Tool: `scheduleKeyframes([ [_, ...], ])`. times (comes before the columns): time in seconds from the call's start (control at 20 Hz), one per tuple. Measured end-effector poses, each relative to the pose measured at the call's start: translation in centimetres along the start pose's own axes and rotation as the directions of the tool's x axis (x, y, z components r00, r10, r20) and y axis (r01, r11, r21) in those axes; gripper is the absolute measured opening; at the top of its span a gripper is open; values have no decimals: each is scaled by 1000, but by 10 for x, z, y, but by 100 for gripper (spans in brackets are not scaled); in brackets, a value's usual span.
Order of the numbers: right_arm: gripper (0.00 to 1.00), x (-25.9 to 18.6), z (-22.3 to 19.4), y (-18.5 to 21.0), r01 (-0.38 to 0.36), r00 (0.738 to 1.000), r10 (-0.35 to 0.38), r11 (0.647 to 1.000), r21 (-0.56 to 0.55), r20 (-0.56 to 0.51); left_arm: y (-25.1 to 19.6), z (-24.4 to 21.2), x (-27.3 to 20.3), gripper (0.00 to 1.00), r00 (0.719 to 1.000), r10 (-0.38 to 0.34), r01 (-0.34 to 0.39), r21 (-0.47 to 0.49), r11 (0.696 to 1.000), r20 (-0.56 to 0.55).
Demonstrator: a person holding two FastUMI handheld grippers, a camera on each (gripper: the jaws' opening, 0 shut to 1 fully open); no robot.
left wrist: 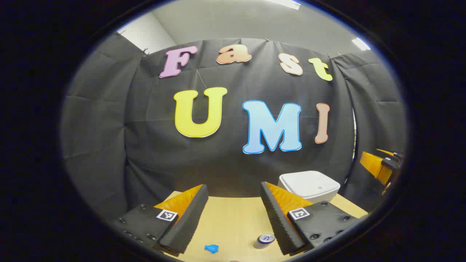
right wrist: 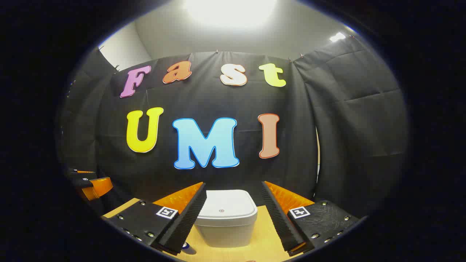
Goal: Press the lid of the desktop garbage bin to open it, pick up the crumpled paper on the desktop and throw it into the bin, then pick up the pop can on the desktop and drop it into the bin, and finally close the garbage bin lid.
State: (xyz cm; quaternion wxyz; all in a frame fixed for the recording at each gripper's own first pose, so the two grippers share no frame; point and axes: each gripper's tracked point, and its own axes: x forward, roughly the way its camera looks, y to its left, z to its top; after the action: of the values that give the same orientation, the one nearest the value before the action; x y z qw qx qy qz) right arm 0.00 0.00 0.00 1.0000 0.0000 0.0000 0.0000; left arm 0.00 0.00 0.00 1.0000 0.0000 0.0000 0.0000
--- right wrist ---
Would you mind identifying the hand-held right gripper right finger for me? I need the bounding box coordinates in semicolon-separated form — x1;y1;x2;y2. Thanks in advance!
261;181;359;257

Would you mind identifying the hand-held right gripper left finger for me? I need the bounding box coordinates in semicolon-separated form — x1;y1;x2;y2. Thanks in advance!
103;182;207;256

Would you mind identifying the white desktop garbage bin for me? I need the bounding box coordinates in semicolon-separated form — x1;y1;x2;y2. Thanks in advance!
194;189;258;249

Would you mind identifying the wooden desktop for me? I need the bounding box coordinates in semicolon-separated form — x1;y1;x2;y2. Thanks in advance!
104;198;303;262

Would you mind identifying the black backdrop cloth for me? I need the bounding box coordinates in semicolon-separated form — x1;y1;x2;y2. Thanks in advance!
58;35;408;219

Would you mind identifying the large ceiling light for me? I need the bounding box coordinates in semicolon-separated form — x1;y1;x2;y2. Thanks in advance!
184;0;279;28

